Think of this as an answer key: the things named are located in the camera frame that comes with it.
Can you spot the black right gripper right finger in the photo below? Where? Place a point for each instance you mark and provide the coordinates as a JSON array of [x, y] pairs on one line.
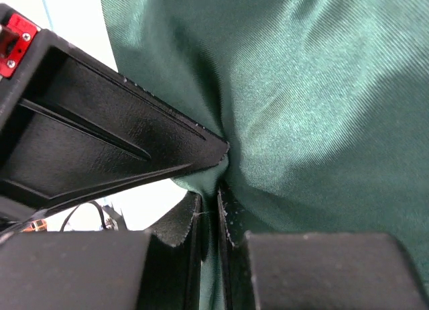
[[264, 269]]

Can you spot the dark green cloth napkin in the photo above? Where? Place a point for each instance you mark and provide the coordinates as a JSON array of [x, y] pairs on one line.
[[324, 104]]

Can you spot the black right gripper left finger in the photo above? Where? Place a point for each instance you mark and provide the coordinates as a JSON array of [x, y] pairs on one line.
[[157, 268]]

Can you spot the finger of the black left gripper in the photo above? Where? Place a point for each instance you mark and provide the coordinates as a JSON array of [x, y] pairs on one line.
[[81, 132]]

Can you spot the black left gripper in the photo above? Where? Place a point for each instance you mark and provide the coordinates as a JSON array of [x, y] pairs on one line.
[[19, 57]]

